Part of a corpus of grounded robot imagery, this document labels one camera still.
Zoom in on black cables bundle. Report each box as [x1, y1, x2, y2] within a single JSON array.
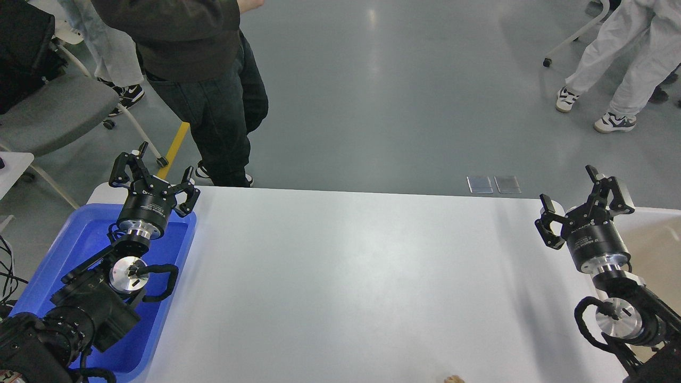
[[0, 234, 28, 320]]

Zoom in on small tan object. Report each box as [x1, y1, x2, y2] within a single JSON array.
[[443, 375, 466, 383]]

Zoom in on left metal floor plate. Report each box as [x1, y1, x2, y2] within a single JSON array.
[[467, 176, 494, 194]]

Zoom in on small white side table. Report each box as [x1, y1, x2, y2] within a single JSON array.
[[1, 151, 35, 199]]

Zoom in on beige plastic bin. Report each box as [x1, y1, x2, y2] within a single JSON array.
[[614, 207, 680, 314]]

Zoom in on person in dark jacket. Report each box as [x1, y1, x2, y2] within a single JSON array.
[[93, 1, 269, 188]]

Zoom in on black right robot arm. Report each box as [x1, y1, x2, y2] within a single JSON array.
[[534, 165, 680, 382]]

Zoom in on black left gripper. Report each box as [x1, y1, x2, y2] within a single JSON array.
[[109, 141, 201, 240]]

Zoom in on white chair with casters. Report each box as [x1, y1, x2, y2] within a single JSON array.
[[542, 1, 611, 68]]

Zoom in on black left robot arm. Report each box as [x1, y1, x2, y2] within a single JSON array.
[[2, 141, 200, 382]]

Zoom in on person in grey trousers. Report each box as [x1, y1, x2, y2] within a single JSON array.
[[49, 1, 145, 109]]

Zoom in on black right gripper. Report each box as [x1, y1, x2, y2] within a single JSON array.
[[535, 165, 635, 274]]

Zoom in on right metal floor plate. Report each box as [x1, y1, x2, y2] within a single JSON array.
[[494, 176, 521, 194]]

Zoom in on blue plastic bin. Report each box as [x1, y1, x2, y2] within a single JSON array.
[[12, 203, 197, 382]]

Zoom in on metal floor plate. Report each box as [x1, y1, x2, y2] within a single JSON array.
[[467, 176, 494, 194], [494, 176, 521, 194]]

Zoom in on grey office chair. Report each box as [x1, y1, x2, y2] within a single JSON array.
[[1, 36, 168, 210]]

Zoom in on person in white trousers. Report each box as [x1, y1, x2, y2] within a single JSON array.
[[555, 0, 681, 134]]

